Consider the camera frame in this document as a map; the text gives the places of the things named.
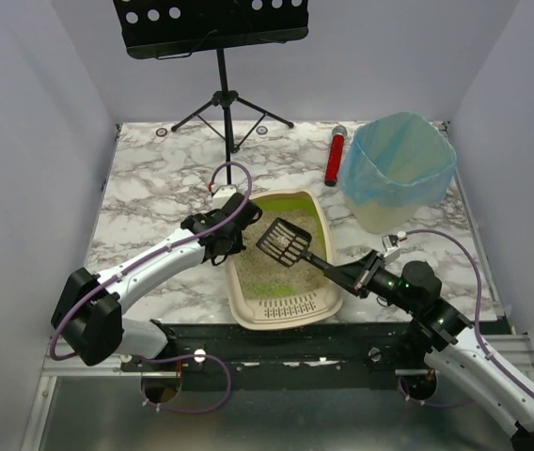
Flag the grey litter clump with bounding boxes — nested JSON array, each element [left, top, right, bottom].
[[271, 235, 291, 249]]

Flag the red microphone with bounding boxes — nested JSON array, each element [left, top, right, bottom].
[[324, 125, 348, 187]]

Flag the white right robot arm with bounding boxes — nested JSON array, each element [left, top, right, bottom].
[[323, 251, 534, 450]]

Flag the black music stand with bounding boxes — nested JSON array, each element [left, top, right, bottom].
[[113, 0, 309, 162]]

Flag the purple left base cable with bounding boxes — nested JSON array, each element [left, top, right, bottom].
[[133, 355, 233, 414]]

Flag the bin with blue bag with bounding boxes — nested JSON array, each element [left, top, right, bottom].
[[338, 112, 457, 234]]

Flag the beige green litter box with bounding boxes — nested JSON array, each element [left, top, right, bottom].
[[225, 190, 343, 331]]

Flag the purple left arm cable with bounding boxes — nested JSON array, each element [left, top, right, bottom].
[[49, 162, 254, 361]]

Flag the black mounting base rail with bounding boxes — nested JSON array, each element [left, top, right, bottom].
[[121, 322, 438, 399]]

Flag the black litter scoop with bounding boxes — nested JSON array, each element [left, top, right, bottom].
[[256, 217, 334, 272]]

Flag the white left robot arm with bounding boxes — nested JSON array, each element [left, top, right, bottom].
[[50, 193, 262, 366]]

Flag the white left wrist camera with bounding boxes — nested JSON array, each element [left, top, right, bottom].
[[212, 185, 238, 209]]

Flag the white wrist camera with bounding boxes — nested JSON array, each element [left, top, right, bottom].
[[212, 185, 238, 209], [382, 231, 408, 263]]

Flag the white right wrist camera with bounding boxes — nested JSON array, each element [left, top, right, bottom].
[[382, 231, 408, 263]]

